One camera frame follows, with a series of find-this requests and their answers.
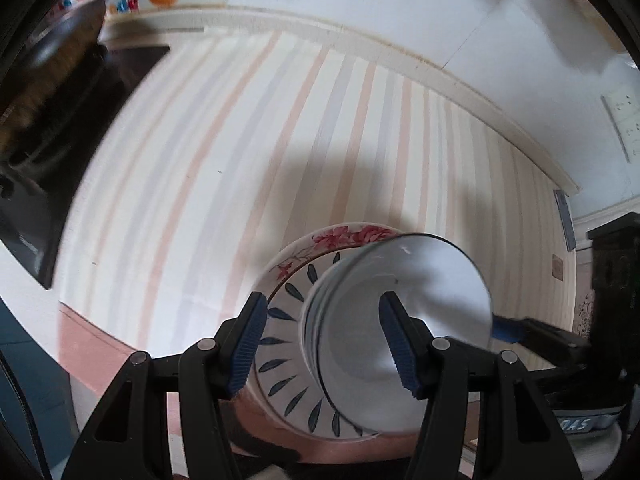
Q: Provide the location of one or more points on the black cooktop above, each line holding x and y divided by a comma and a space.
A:
75, 125

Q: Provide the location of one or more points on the white wall socket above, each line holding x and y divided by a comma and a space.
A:
624, 120

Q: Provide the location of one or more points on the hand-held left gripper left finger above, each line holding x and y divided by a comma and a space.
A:
247, 350

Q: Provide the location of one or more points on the white bowl black rim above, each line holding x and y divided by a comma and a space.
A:
440, 280

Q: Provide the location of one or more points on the black ornate stand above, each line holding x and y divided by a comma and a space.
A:
615, 270

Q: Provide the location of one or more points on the metal wok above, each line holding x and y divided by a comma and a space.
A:
45, 55

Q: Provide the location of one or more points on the blue leaf pattern plate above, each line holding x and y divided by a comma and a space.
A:
290, 310

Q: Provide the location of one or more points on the pink floral plate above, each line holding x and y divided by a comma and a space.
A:
345, 236

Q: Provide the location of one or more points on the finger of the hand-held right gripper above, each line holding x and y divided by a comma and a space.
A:
507, 330

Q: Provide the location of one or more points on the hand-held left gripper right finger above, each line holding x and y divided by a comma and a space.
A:
400, 350

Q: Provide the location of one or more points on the striped table cover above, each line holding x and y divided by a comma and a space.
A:
250, 135

